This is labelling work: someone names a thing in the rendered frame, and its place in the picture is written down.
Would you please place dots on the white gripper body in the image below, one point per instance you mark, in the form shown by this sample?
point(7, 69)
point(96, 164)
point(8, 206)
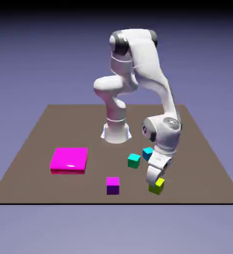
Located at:
point(153, 173)

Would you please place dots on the small yellow cube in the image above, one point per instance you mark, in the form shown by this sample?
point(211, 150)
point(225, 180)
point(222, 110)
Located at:
point(157, 187)

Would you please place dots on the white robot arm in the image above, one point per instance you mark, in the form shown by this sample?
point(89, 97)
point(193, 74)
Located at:
point(148, 65)

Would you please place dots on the small blue cube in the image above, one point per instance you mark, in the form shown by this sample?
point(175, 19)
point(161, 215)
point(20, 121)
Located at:
point(147, 153)

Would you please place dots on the small green cube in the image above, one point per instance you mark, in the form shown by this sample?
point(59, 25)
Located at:
point(134, 160)

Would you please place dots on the small purple cube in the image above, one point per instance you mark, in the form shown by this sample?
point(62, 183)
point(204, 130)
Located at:
point(112, 185)

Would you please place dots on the large magenta box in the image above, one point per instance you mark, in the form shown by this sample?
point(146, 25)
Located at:
point(69, 159)

